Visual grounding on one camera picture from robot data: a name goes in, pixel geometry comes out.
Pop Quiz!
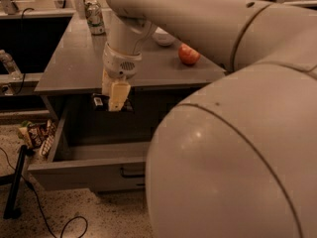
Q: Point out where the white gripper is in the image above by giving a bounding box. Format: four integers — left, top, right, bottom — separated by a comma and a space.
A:
101, 44, 142, 112

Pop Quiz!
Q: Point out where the black rxbar chocolate bar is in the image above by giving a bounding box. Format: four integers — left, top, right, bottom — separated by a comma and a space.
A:
91, 93, 134, 112

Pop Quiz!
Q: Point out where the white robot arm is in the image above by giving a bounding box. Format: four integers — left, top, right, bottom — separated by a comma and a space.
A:
106, 0, 317, 238

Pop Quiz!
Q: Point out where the grey metal drawer cabinet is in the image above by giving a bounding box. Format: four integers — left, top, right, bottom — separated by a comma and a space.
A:
34, 7, 228, 196

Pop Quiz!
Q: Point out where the open grey top drawer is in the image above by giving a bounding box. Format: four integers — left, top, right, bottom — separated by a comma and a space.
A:
27, 89, 199, 192

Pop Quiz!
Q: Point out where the white ceramic bowl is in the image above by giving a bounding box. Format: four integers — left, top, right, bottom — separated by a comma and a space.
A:
152, 28, 175, 47

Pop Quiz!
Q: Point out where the red apple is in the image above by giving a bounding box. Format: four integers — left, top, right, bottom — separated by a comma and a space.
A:
178, 44, 200, 65

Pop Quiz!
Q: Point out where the white patterned snack bag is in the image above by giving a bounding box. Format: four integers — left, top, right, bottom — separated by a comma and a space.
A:
39, 122, 56, 157

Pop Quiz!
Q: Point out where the brown snack bag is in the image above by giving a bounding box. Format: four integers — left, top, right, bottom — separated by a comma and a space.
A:
18, 119, 53, 149

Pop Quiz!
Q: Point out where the clear plastic water bottle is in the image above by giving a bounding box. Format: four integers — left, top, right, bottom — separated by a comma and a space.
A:
0, 50, 23, 80

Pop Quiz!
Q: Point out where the black stand leg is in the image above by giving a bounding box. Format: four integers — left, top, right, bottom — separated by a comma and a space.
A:
0, 145, 28, 219

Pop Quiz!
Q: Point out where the black drawer handle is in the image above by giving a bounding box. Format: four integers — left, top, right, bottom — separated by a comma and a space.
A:
120, 168, 145, 179

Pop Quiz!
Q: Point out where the black floor cable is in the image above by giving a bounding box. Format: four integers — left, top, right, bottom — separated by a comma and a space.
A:
0, 147, 89, 238

